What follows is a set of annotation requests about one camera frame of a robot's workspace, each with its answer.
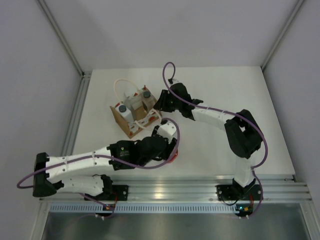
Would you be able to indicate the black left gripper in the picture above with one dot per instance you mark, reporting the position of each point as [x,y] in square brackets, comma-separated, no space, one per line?
[165,154]

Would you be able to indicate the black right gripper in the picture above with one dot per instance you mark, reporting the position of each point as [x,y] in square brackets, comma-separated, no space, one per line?
[162,103]

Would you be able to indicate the red shampoo bottle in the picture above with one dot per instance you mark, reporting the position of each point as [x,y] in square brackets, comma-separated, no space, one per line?
[171,159]

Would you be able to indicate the burlap watermelon canvas bag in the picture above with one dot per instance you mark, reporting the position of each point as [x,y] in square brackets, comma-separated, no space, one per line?
[142,118]

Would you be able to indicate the clear plastic tube pack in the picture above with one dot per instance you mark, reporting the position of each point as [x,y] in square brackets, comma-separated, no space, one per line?
[133,102]

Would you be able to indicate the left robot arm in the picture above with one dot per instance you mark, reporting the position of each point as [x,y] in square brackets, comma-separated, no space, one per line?
[87,173]

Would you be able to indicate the clear bottle grey cap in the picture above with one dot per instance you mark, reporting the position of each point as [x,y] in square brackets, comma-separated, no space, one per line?
[148,100]

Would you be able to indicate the white bottle grey cap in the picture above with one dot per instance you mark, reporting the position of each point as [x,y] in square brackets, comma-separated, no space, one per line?
[125,113]

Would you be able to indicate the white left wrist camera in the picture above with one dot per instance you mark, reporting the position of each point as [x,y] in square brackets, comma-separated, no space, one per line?
[167,130]

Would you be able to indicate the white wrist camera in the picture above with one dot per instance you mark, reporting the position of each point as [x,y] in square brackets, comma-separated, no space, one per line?
[167,130]
[172,81]

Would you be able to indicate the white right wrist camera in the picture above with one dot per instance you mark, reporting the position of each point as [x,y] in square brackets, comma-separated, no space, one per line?
[172,81]

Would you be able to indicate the aluminium rail base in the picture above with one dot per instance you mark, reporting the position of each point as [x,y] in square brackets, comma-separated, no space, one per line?
[281,188]

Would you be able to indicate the perforated cable duct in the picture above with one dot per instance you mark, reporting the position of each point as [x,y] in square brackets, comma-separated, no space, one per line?
[149,208]

